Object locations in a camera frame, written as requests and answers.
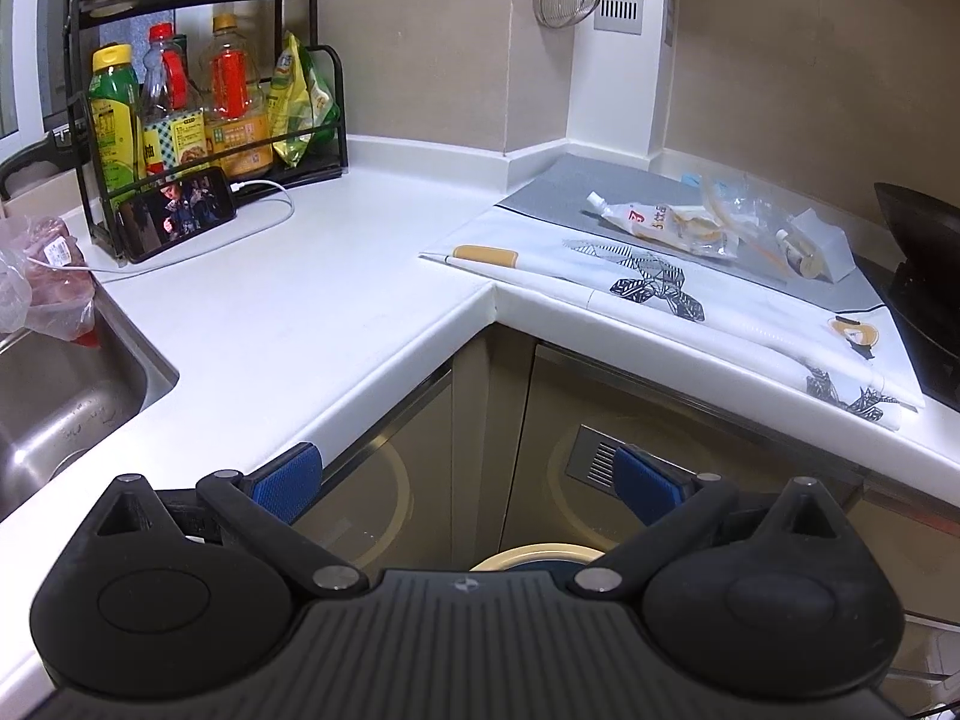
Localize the white printed cloth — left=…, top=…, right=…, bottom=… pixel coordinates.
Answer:
left=418, top=202, right=927, bottom=432

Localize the plastic bag of meat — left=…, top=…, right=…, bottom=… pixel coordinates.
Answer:
left=0, top=215, right=98, bottom=346

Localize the white sauce pouch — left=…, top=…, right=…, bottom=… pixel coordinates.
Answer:
left=585, top=191, right=740, bottom=260

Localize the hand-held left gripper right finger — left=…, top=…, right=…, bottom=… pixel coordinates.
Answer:
left=570, top=445, right=842, bottom=601

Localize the yellow green snack bag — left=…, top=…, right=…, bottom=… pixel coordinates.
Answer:
left=266, top=31, right=338, bottom=170

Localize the clear plastic bag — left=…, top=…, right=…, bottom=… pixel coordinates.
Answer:
left=682, top=172, right=796, bottom=271

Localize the small clear bottle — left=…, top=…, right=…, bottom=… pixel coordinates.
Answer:
left=775, top=229, right=822, bottom=278

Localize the black pan handle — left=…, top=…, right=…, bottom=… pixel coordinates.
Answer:
left=0, top=131, right=76, bottom=200

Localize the small white box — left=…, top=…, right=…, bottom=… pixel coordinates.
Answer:
left=784, top=208, right=856, bottom=282

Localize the knife with yellow handle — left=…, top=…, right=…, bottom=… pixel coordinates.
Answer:
left=420, top=244, right=520, bottom=271

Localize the clear bottle red cap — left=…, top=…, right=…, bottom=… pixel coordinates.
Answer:
left=139, top=22, right=203, bottom=166

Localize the black wire kitchen rack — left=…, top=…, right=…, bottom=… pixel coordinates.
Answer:
left=64, top=0, right=350, bottom=263

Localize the window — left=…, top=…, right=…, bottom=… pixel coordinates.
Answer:
left=0, top=0, right=83, bottom=140

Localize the black smartphone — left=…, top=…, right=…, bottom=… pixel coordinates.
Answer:
left=118, top=167, right=239, bottom=265

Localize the oil bottle red label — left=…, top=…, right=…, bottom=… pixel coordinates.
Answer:
left=199, top=13, right=275, bottom=181

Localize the white charging cable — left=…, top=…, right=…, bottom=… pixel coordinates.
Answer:
left=30, top=178, right=295, bottom=275

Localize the stainless steel sink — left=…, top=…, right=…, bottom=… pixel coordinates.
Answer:
left=0, top=292, right=181, bottom=522

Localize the green bottle yellow cap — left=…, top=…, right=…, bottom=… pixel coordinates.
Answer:
left=88, top=43, right=145, bottom=196

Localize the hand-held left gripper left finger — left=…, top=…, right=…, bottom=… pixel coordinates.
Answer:
left=91, top=442, right=370, bottom=599

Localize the grey counter mat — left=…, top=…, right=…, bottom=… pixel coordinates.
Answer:
left=495, top=152, right=886, bottom=312

